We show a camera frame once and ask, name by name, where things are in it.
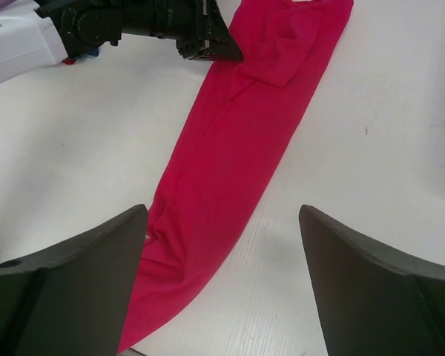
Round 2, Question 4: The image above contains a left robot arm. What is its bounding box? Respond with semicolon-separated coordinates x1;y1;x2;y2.
0;0;243;84

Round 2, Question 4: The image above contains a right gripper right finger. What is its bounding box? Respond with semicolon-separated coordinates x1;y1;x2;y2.
299;205;445;355

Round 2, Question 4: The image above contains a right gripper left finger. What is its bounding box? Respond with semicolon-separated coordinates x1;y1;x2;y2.
0;205;148;356

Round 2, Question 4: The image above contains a crimson red t-shirt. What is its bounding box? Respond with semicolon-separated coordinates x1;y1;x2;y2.
119;0;353;351

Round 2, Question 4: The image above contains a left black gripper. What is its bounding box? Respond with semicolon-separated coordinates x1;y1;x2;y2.
112;1;243;62

